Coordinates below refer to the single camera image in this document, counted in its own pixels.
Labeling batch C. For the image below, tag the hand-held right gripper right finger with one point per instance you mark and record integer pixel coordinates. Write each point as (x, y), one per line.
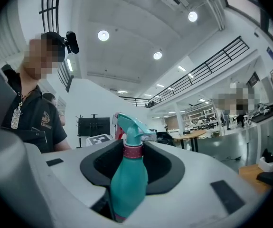
(198, 198)

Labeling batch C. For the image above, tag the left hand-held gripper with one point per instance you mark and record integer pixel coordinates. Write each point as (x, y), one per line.
(100, 139)

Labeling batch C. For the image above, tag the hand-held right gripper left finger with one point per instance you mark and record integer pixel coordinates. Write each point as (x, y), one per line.
(67, 186)

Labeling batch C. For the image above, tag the teal spray bottle trigger head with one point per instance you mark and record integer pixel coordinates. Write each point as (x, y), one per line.
(132, 129)

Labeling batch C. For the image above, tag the teal spray bottle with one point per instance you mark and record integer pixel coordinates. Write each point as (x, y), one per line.
(129, 186)

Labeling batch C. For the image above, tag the black monitor on stand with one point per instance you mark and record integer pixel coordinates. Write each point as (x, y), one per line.
(93, 126)

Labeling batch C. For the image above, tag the person's black shirt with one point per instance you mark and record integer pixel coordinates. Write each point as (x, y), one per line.
(52, 117)

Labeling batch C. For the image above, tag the large wooden table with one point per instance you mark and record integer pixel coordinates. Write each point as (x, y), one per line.
(252, 177)

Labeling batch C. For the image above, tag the black padded chair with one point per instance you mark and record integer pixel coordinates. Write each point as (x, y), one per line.
(164, 138)

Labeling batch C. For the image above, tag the small dark plant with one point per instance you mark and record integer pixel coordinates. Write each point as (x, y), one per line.
(166, 127)

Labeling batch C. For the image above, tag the black fabric pouch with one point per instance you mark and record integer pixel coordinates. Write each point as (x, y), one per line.
(268, 176)

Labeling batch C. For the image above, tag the white box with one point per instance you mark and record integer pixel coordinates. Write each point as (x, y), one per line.
(266, 166)

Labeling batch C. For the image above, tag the white storage shelf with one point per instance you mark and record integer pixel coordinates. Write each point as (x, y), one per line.
(205, 117)

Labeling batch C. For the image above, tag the black headset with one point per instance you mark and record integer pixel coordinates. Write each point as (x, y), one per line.
(270, 154)

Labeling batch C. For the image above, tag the round ceiling light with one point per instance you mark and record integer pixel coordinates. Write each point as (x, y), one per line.
(157, 55)
(103, 35)
(192, 16)

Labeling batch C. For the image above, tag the person's head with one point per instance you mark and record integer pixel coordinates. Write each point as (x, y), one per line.
(41, 56)

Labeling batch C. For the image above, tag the black-top white-legged table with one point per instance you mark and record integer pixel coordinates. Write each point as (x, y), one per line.
(269, 116)

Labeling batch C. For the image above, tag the white black device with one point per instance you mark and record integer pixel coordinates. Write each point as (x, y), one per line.
(266, 109)

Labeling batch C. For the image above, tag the black mezzanine railing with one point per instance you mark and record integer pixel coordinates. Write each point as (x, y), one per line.
(198, 72)

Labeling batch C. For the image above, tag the black stair railing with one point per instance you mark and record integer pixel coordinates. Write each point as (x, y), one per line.
(50, 8)

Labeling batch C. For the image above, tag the blue poster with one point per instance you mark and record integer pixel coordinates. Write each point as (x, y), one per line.
(271, 54)

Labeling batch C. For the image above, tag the black head camera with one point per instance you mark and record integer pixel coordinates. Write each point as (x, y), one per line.
(72, 43)

